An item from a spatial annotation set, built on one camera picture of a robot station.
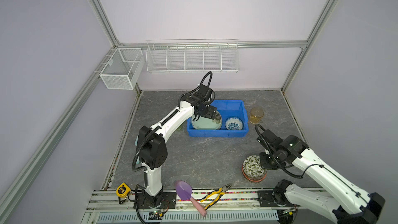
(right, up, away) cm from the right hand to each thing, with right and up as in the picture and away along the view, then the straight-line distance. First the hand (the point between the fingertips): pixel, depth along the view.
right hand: (265, 165), depth 73 cm
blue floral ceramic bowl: (-10, +17, +26) cm, 33 cm away
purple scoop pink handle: (-39, -15, +4) cm, 42 cm away
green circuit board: (-53, -23, -1) cm, 58 cm away
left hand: (-26, +23, +13) cm, 37 cm away
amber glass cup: (+5, +21, +29) cm, 36 cm away
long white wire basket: (-34, +60, +26) cm, 74 cm away
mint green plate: (-29, +17, +25) cm, 42 cm away
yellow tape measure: (-69, -13, +3) cm, 71 cm away
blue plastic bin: (-13, +26, +33) cm, 44 cm away
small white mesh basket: (-83, +52, +29) cm, 103 cm away
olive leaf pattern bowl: (-5, -3, +4) cm, 8 cm away
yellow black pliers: (-21, -14, +3) cm, 25 cm away
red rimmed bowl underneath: (-6, -7, +1) cm, 9 cm away
